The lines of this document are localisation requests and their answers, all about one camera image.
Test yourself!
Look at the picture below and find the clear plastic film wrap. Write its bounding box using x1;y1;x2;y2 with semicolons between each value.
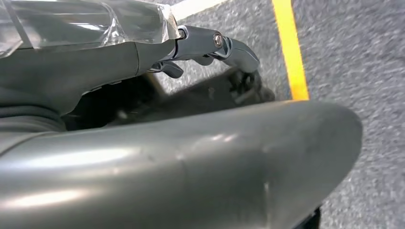
0;0;181;59

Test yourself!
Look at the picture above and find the yellow floor tape square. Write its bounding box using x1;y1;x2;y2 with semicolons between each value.
272;0;310;101

